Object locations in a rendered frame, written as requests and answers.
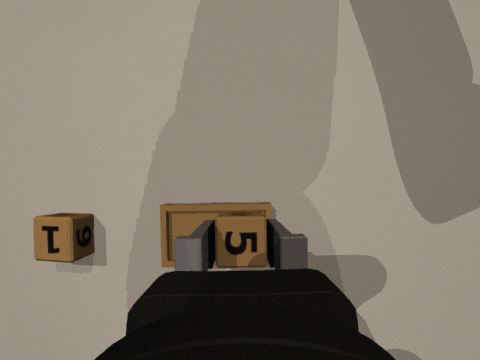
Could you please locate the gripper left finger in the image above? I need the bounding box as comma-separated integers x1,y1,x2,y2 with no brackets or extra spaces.
174,220,216,271

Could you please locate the tan wooden number cube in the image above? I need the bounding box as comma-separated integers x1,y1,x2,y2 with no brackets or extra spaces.
215,212,267,268
33,213,94,263

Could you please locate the brown wooden tray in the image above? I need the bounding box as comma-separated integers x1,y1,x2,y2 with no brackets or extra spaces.
160,202,272,268

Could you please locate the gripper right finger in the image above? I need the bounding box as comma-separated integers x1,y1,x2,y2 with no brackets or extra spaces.
267,219,308,270

